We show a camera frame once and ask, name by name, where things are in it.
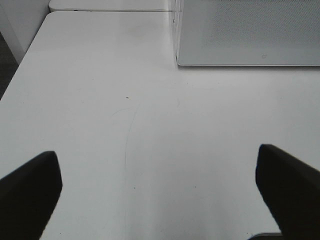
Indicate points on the white microwave door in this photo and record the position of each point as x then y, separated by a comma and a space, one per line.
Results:
247, 32

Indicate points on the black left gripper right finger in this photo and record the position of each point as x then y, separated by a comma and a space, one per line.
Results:
290, 189

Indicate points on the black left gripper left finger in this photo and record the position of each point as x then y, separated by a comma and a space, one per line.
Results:
28, 197

